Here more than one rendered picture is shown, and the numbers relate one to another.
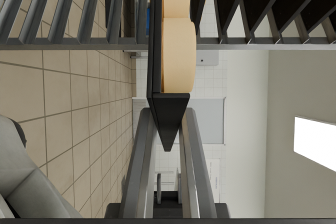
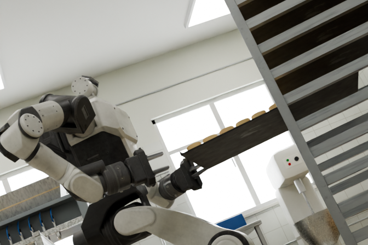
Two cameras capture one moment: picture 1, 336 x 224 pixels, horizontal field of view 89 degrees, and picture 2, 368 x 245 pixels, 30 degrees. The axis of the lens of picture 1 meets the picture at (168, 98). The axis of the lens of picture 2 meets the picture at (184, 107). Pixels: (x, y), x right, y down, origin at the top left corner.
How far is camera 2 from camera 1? 2.58 m
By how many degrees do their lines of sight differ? 159
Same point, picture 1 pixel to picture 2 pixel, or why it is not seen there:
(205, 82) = not seen: outside the picture
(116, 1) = (360, 131)
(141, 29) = (306, 121)
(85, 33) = (329, 180)
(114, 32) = (316, 150)
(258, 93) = not seen: outside the picture
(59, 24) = (357, 204)
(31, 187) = (200, 226)
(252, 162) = not seen: outside the picture
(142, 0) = (347, 103)
